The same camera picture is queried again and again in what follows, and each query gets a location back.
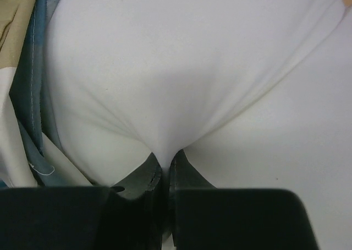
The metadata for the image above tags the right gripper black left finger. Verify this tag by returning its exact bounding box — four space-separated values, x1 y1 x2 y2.
1 155 162 249

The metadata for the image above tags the blue tan white patchwork pillow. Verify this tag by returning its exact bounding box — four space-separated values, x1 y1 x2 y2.
1 0 90 187

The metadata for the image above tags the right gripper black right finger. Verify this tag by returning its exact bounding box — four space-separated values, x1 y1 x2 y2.
169 150 315 249

